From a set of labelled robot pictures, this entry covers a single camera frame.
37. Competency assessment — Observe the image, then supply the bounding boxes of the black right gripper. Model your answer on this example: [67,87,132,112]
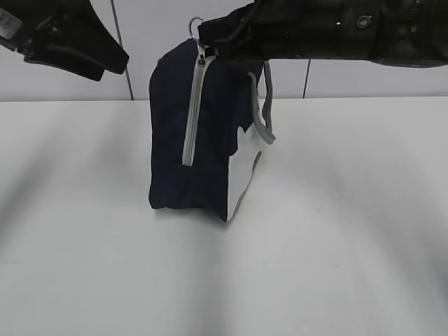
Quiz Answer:
[199,1,447,68]

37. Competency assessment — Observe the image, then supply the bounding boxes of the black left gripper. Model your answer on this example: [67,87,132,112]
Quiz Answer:
[1,1,129,81]

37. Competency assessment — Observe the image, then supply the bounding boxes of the navy and white lunch bag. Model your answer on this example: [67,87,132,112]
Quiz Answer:
[148,38,275,222]

